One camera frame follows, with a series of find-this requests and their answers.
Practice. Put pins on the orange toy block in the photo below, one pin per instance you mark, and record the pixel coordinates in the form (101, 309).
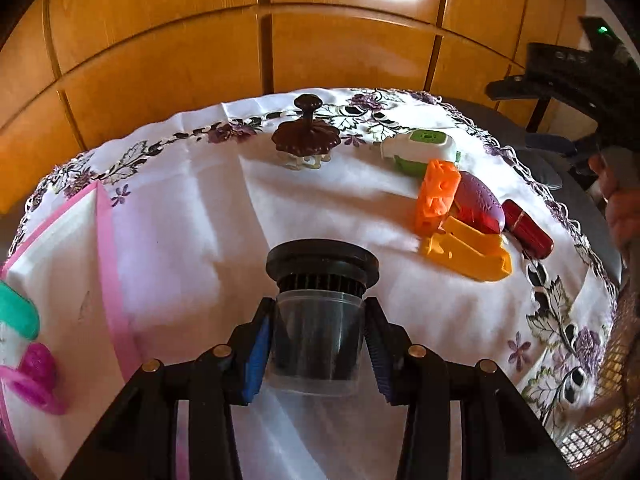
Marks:
(436, 195)

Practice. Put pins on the wooden wardrobe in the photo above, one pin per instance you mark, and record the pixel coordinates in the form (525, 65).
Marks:
(210, 35)

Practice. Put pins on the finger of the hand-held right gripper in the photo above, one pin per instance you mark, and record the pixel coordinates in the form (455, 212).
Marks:
(520, 87)
(565, 147)

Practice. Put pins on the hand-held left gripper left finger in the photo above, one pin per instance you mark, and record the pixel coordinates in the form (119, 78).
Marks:
(257, 355)

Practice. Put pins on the person's right hand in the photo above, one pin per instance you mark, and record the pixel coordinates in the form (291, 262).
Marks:
(620, 205)

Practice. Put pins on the wicker chair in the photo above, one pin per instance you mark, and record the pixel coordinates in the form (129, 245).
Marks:
(607, 370)

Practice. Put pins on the teal plastic toy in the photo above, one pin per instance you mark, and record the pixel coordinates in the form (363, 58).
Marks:
(17, 310)

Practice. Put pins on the yellow toy boat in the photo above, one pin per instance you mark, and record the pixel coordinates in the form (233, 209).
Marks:
(470, 255)

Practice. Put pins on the brown flower-shaped scalp massager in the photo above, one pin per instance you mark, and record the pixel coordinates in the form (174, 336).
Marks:
(305, 136)

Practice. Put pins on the white and green device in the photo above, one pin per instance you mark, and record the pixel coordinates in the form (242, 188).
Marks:
(417, 150)

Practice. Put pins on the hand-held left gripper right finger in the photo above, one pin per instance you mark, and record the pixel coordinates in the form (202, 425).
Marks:
(380, 365)

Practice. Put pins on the pink shallow box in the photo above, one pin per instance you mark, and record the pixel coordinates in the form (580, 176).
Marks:
(60, 270)

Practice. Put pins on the red cylinder case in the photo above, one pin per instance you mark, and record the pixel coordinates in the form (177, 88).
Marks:
(527, 230)

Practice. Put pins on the black filter with clear cup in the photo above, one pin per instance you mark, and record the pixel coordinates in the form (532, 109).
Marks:
(320, 330)

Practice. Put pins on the magenta plastic toy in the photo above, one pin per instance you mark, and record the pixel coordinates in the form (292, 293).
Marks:
(35, 375)

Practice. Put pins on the white embroidered floral tablecloth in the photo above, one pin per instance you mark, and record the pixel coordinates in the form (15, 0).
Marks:
(210, 210)

